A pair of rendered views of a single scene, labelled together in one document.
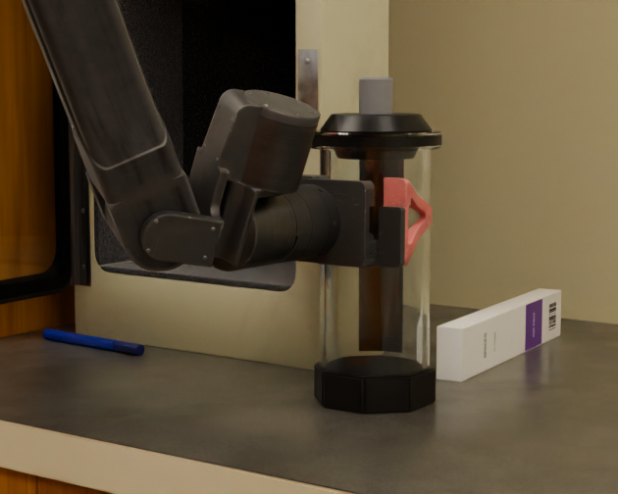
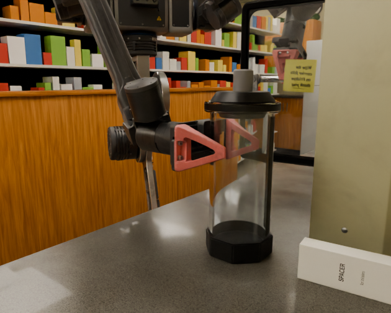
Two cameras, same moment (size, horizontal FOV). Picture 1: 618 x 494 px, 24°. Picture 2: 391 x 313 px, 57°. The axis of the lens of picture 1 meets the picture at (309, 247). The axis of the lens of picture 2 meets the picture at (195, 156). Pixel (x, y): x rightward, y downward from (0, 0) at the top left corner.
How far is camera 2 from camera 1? 1.28 m
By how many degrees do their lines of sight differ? 92
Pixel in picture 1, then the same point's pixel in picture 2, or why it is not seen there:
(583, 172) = not seen: outside the picture
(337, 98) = (336, 83)
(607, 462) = (77, 305)
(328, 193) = not seen: hidden behind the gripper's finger
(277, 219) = (146, 133)
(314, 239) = (166, 147)
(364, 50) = (370, 50)
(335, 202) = not seen: hidden behind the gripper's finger
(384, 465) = (110, 244)
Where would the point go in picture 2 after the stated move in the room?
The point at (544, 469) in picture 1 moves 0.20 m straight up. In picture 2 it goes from (76, 282) to (65, 127)
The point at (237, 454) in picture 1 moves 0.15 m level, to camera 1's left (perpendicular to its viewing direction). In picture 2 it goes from (141, 220) to (155, 195)
